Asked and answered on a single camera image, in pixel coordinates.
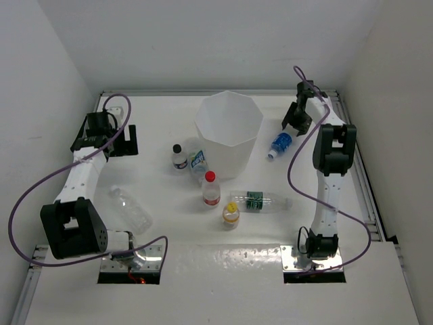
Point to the red cap plastic bottle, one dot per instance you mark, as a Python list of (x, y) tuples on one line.
[(211, 190)]

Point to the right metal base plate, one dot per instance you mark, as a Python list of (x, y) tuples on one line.
[(294, 262)]

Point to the yellow cap small bottle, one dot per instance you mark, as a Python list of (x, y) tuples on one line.
[(231, 216)]

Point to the black cap small bottle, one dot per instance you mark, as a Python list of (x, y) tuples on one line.
[(179, 158)]

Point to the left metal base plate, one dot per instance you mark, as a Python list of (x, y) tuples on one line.
[(146, 260)]

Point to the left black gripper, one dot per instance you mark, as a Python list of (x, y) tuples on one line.
[(127, 147)]

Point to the clear unlabelled plastic bottle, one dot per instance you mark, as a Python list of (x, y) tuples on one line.
[(130, 210)]

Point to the light blue label bottle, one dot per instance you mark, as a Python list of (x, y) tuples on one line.
[(198, 165)]

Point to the green label plastic bottle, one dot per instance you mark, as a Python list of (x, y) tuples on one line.
[(260, 202)]

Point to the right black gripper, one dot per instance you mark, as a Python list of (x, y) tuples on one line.
[(302, 127)]

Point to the white octagonal plastic bin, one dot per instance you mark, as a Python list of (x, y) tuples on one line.
[(228, 124)]

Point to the metal base plate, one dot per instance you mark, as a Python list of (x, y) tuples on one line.
[(146, 260), (294, 262)]

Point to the blue label plastic bottle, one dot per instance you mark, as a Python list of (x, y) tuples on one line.
[(280, 145)]

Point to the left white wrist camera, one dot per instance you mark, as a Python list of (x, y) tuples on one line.
[(117, 111)]

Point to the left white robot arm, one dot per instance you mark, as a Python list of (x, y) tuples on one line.
[(72, 225)]

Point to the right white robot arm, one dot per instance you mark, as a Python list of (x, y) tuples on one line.
[(333, 156)]

